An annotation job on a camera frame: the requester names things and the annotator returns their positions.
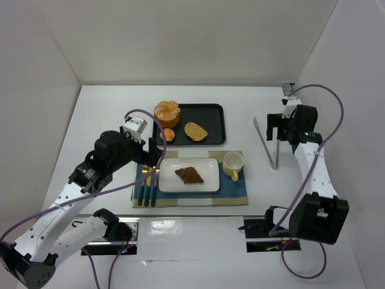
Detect tan bread slice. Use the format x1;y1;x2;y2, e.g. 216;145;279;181
184;122;208;142

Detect purple cable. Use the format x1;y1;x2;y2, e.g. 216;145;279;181
0;108;168;289
268;84;345;279

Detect gold knife green handle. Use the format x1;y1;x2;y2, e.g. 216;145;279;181
144;168;153;207

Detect yellow mug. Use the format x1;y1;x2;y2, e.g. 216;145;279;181
223;151;244;182

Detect white rectangular plate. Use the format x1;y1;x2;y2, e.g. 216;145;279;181
158;158;220;193

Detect aluminium frame rail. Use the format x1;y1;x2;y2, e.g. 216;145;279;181
282;83;295;96

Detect brown chocolate croissant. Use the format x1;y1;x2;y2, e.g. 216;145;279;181
175;167;204;185

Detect black rectangular tray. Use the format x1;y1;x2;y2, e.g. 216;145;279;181
167;104;226;146

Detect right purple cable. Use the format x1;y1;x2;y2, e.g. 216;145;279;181
268;84;345;279

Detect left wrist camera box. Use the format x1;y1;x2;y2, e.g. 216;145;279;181
123;116;147;136

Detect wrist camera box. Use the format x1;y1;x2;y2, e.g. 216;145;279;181
123;116;147;136
282;96;301;119

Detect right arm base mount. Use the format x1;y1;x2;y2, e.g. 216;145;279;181
238;206;301;253

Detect metal serving tongs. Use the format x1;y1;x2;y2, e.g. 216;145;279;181
253;117;280;170

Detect small round bun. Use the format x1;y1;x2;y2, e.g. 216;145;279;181
159;128;175;142

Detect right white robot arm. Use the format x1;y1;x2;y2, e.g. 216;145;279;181
266;103;349;244

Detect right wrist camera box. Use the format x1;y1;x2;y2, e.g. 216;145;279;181
282;96;301;119

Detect peeled orange mandarin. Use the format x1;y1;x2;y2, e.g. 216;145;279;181
154;101;180;128

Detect blue beige placemat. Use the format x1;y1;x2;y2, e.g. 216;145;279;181
148;150;248;208

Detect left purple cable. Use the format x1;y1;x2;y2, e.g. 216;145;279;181
0;108;168;289

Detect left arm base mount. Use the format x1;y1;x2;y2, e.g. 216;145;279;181
84;208;139;256

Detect gold spoon green handle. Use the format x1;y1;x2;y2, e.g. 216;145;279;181
150;169;159;207

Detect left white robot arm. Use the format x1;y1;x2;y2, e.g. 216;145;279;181
1;131;165;288

